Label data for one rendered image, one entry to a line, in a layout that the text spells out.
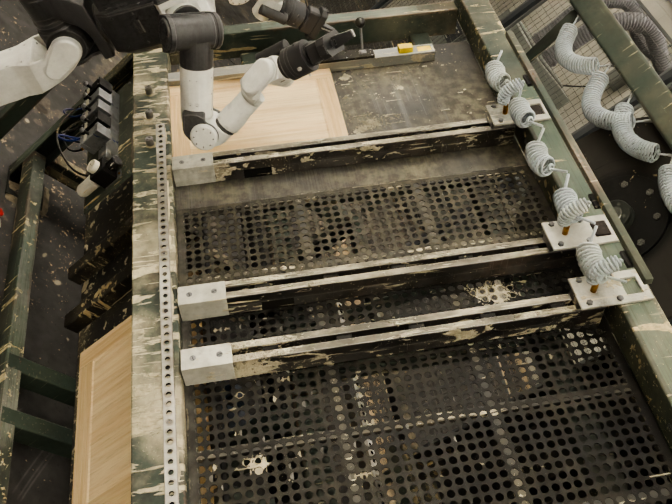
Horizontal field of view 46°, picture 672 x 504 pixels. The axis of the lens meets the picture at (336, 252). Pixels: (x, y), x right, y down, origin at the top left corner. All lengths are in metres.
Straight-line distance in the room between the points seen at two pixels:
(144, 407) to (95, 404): 0.66
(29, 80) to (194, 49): 0.56
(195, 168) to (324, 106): 0.53
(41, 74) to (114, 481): 1.17
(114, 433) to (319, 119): 1.18
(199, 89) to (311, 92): 0.66
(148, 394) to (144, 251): 0.47
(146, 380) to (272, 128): 1.02
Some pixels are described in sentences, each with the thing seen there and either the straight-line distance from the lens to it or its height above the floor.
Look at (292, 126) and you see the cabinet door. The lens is 2.65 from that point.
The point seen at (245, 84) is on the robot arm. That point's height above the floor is 1.33.
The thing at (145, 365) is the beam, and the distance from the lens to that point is 2.02.
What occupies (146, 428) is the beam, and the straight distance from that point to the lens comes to 1.93.
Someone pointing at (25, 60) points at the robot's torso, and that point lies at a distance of 2.50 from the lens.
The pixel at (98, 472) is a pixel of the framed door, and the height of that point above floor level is 0.37.
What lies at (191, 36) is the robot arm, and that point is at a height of 1.32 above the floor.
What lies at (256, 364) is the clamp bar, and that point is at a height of 1.05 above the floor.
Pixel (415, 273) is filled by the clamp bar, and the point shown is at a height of 1.41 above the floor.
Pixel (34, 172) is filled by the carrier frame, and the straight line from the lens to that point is 3.31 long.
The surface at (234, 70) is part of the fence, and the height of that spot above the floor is 1.09.
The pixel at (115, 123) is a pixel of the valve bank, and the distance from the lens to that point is 2.79.
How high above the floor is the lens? 2.11
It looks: 23 degrees down
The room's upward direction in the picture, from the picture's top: 55 degrees clockwise
